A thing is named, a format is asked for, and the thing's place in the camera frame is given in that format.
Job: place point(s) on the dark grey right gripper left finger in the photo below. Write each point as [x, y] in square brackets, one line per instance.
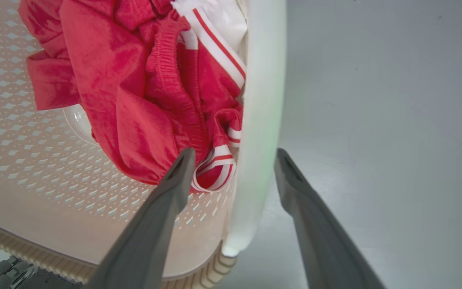
[146, 237]

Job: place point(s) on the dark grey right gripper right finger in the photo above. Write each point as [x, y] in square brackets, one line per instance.
[323, 241]

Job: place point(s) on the white perforated laundry basket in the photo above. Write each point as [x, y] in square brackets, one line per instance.
[34, 160]

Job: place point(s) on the grey metal robot base part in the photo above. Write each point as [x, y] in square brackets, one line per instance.
[4, 275]

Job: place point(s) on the white glossy round object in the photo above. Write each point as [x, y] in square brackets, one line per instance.
[78, 122]

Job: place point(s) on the red garment with white stripes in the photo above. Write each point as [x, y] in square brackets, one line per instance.
[134, 88]

